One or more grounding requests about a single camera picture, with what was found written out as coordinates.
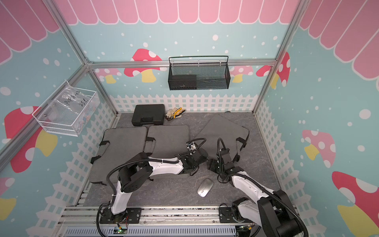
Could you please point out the yellow black pliers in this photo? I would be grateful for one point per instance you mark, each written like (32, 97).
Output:
(174, 113)

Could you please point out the grey laptop bag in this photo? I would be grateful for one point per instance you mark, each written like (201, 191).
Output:
(234, 136)
(117, 147)
(166, 142)

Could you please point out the black wire mesh basket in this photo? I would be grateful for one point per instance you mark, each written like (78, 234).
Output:
(212, 72)

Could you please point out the black box in basket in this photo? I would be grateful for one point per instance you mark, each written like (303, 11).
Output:
(182, 82)

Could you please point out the clear plastic bag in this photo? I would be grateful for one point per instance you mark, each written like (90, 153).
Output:
(73, 107)

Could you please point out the silver mouse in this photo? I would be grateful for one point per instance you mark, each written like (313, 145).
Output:
(205, 187)

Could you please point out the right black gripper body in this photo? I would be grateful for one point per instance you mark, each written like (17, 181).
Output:
(214, 166)

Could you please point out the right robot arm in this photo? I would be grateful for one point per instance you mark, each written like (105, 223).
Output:
(271, 210)

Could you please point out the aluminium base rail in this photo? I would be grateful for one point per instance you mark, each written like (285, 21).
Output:
(148, 216)

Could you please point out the white wire basket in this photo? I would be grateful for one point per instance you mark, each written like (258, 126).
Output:
(50, 127)

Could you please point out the black mounting plate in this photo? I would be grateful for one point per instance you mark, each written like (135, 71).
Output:
(226, 214)
(129, 216)

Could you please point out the black plastic tool case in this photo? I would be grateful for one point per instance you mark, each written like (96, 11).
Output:
(148, 114)

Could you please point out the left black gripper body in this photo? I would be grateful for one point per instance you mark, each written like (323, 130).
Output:
(195, 167)

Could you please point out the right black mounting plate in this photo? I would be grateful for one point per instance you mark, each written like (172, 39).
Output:
(226, 214)

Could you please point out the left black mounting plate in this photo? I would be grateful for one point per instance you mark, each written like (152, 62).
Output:
(129, 216)

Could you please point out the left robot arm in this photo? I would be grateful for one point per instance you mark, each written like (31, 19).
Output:
(130, 176)

